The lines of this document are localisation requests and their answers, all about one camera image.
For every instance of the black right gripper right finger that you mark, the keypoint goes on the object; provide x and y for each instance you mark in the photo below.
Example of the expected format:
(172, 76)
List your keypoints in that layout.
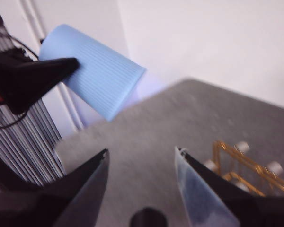
(227, 205)

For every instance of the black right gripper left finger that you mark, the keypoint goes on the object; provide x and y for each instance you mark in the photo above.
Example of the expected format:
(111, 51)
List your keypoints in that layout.
(49, 205)

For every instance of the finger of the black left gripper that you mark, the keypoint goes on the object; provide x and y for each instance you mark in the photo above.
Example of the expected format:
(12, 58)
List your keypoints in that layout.
(33, 80)

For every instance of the blue ribbed cup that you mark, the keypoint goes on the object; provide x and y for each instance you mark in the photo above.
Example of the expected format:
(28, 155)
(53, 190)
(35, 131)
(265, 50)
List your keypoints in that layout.
(104, 80)

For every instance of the white window blinds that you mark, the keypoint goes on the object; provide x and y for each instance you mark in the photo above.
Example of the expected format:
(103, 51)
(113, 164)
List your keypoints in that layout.
(26, 142)

